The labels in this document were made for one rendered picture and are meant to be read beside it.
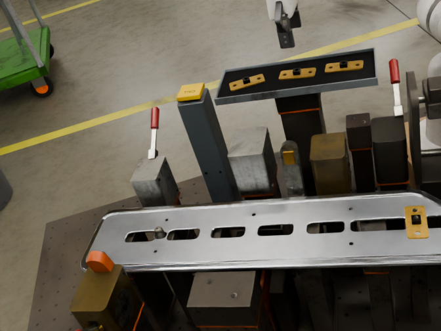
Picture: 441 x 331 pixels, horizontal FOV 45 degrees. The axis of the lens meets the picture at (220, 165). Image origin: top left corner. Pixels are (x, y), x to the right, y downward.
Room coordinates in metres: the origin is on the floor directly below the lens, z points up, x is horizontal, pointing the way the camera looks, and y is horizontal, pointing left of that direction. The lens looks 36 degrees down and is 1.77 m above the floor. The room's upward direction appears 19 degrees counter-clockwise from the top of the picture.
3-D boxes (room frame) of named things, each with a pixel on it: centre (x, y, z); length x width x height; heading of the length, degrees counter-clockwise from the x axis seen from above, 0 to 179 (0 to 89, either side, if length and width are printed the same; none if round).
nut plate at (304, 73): (1.07, -0.24, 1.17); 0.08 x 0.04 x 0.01; 64
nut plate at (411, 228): (0.67, -0.32, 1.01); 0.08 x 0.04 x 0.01; 158
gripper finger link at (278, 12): (1.03, -0.22, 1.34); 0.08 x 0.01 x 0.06; 153
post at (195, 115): (1.17, 0.01, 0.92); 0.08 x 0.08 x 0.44; 68
